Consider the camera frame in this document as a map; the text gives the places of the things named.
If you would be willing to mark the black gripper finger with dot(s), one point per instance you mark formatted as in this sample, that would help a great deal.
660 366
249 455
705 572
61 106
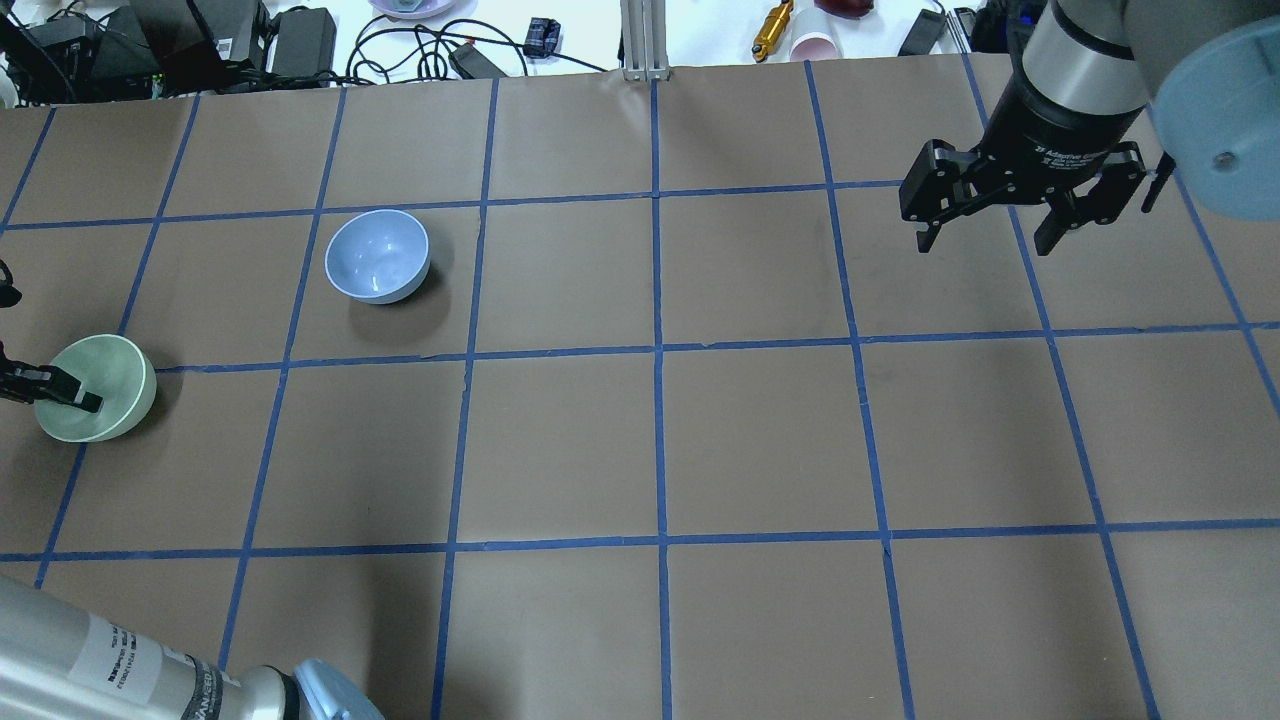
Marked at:
27 383
9 294

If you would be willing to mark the black power adapter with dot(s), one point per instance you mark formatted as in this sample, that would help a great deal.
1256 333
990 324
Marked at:
924 33

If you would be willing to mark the yellow tool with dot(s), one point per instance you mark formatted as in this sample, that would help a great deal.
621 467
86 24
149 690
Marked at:
771 31

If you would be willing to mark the small blue black module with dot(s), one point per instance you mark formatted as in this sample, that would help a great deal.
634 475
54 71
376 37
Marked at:
543 37

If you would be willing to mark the green ceramic bowl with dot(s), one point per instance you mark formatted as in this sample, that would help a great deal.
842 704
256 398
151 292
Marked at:
110 367

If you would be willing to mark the black laptop stand equipment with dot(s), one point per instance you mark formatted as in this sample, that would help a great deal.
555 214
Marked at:
140 50

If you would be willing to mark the black power brick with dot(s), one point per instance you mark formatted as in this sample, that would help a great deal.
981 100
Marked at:
469 63

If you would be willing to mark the black flat device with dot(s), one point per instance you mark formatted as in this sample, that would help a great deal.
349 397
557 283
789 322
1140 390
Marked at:
304 42

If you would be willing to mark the aluminium frame post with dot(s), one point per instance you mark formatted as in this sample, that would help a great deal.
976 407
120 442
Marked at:
644 40

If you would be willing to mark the pink cup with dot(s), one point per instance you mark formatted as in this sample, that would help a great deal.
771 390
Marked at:
814 46

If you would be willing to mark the purple plate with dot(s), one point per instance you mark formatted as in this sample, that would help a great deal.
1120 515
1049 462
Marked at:
412 10

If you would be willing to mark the blue ceramic bowl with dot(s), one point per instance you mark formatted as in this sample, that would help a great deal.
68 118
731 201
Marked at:
379 257

